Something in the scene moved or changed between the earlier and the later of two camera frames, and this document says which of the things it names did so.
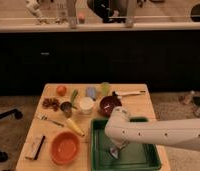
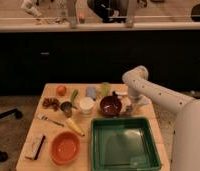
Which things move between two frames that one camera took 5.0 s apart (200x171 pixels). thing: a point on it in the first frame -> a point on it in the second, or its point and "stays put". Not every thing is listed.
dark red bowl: x=107 y=103 stays put
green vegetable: x=75 y=92 stays put
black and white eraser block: x=33 y=148 stays put
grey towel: x=114 y=152 -> x=137 y=105
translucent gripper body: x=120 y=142 -> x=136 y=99
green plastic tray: x=132 y=156 stays put
